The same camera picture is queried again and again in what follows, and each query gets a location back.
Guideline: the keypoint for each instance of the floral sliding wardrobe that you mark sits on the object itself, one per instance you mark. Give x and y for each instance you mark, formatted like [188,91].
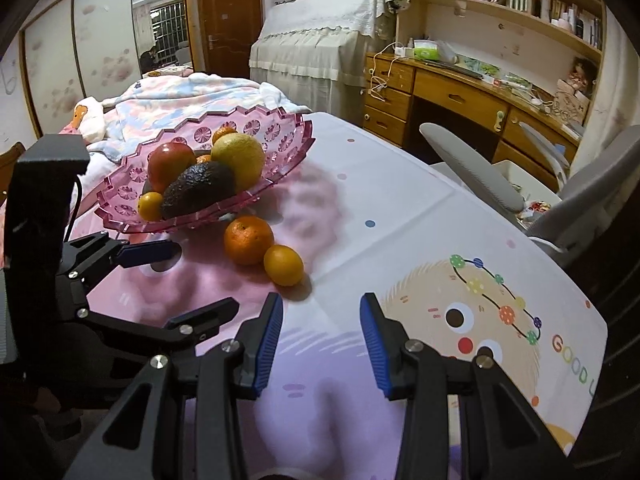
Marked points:
[100,35]

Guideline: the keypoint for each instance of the brown wooden door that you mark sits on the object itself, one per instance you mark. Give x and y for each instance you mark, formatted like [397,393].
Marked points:
[230,10]

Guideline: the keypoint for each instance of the white plastic tray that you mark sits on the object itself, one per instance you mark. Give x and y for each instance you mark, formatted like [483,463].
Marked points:
[530,182]

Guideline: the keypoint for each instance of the yellow lemon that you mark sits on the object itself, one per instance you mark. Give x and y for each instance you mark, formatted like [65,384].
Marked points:
[240,157]

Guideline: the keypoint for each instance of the pink plastic fruit tray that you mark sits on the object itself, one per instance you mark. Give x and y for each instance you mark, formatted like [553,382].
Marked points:
[270,130]

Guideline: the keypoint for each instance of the piano with white cover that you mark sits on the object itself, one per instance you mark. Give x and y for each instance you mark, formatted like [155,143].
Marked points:
[310,45]

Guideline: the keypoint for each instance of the grey office chair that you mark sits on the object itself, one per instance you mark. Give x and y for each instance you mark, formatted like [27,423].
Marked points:
[590,195]

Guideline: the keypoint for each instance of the brown cardboard box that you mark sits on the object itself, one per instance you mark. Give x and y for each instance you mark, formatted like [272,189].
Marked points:
[570,102]

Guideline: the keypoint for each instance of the wooden desk with drawers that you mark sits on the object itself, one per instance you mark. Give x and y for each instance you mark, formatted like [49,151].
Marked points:
[450,92]

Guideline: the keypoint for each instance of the green tissue box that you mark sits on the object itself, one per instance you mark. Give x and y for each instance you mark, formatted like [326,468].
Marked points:
[425,50]

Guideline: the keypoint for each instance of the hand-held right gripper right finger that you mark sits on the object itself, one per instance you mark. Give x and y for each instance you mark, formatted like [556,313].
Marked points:
[375,345]

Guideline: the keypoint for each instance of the dark avocado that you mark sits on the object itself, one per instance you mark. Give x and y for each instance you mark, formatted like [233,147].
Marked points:
[197,190]

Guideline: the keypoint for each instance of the small orange mandarin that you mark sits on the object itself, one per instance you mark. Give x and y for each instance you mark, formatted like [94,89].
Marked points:
[283,265]
[150,206]

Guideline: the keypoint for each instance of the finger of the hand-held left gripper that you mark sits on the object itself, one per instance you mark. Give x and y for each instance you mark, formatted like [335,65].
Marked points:
[200,317]
[147,253]

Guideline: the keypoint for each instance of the floral pastel blanket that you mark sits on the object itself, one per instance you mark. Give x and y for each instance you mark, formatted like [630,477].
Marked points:
[190,95]

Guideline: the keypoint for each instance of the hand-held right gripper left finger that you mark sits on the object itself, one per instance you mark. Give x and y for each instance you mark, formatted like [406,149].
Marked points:
[262,345]

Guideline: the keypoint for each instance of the wooden bookshelf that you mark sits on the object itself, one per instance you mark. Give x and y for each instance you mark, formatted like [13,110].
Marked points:
[435,17]

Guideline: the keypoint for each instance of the large orange mandarin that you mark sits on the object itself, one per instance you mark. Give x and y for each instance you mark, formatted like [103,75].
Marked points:
[248,240]

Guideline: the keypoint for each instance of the white duck plush toy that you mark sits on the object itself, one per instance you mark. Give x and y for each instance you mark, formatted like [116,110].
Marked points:
[90,120]

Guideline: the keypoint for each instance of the red apple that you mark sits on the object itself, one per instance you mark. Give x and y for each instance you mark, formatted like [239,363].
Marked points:
[170,165]

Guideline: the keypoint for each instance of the brown-haired doll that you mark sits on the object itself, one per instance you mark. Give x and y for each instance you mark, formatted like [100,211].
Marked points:
[580,72]

